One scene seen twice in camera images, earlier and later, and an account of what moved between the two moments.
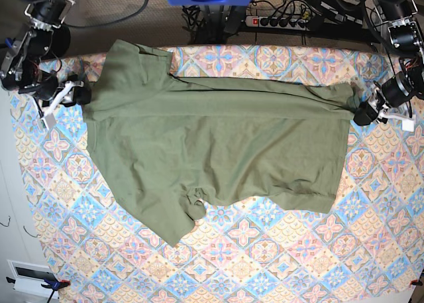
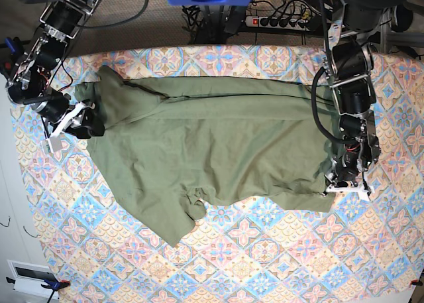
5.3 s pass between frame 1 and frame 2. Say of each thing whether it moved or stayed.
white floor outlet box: stayed
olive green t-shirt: moved
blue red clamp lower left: stayed
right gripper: moved
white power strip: stayed
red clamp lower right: stayed
